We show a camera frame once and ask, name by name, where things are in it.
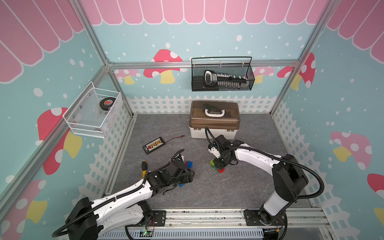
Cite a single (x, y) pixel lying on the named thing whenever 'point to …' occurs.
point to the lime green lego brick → (212, 162)
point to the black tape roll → (106, 103)
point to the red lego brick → (221, 171)
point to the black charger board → (154, 145)
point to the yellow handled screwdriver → (144, 168)
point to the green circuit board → (146, 234)
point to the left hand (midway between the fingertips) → (189, 177)
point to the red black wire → (179, 136)
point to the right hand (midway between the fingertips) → (218, 163)
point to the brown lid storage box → (222, 118)
